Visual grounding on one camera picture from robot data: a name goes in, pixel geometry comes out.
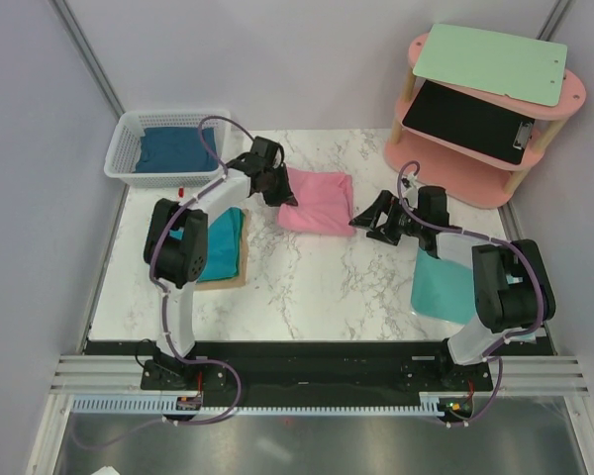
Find pink t-shirt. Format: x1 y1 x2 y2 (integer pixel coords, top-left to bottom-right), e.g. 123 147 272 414
277 168 355 238

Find pink three-tier shelf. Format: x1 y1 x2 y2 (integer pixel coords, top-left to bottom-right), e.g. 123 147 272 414
384 33 587 209

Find white cable duct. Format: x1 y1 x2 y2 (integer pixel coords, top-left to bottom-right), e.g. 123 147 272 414
70 394 447 417

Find light green board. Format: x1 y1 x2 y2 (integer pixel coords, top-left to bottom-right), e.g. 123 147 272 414
414 24 567 107

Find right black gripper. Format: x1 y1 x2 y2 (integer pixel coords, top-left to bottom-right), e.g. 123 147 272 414
348 190 425 246

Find dark blue t-shirt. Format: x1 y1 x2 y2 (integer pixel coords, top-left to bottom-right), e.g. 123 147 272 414
135 127 218 174

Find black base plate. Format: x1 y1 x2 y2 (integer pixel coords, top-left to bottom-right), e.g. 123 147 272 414
82 339 555 409

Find tan t-shirt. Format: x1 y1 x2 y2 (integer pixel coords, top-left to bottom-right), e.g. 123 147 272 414
196 209 248 291

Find aluminium rail frame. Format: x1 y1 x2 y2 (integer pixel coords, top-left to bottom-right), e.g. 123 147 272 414
50 355 588 397

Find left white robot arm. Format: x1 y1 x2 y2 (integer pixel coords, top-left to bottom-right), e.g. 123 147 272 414
144 137 298 389

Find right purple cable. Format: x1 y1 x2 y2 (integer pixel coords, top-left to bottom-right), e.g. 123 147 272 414
397 159 548 428

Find teal folding board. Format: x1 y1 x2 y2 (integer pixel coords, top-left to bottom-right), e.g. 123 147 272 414
409 246 537 342

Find white plastic basket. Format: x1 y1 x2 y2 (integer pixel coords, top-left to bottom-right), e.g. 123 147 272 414
104 109 231 188

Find black clipboard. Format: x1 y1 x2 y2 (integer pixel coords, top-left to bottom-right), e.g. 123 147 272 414
402 81 535 165

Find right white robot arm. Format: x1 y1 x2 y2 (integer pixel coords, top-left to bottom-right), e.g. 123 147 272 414
349 182 555 390

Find teal t-shirt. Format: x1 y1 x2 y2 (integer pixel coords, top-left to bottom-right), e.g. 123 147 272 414
198 207 245 282

